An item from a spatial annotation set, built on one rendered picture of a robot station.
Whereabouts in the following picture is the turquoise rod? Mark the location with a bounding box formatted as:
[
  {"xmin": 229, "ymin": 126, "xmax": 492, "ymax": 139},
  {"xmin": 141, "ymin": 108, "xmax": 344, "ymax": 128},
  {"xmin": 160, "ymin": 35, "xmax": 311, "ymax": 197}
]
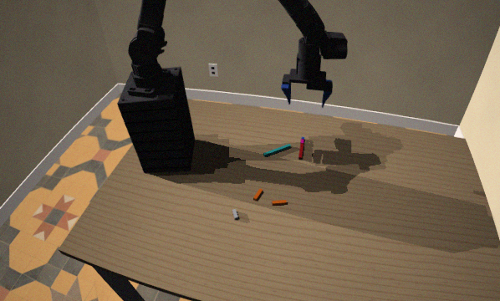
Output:
[{"xmin": 263, "ymin": 144, "xmax": 291, "ymax": 157}]

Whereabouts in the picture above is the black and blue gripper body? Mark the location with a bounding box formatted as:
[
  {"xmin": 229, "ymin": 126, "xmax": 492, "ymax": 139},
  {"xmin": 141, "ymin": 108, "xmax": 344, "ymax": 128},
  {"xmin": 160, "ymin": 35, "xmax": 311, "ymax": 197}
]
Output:
[{"xmin": 282, "ymin": 59, "xmax": 333, "ymax": 92}]

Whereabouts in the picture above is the orange rod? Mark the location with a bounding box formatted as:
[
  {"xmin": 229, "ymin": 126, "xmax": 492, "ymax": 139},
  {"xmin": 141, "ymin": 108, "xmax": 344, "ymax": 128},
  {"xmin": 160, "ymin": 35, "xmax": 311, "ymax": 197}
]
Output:
[
  {"xmin": 253, "ymin": 189, "xmax": 263, "ymax": 201},
  {"xmin": 272, "ymin": 200, "xmax": 287, "ymax": 206}
]

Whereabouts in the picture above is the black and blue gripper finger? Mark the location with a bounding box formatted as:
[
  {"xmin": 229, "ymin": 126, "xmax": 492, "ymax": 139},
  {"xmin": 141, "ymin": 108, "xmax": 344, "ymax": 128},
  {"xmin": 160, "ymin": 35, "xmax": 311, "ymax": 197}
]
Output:
[
  {"xmin": 322, "ymin": 79, "xmax": 332, "ymax": 108},
  {"xmin": 281, "ymin": 84, "xmax": 291, "ymax": 104}
]

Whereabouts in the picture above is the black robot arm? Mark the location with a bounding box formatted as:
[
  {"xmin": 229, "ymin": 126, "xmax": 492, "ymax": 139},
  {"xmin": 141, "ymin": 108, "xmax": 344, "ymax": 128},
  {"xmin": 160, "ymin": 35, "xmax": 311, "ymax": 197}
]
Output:
[{"xmin": 127, "ymin": 0, "xmax": 348, "ymax": 98}]

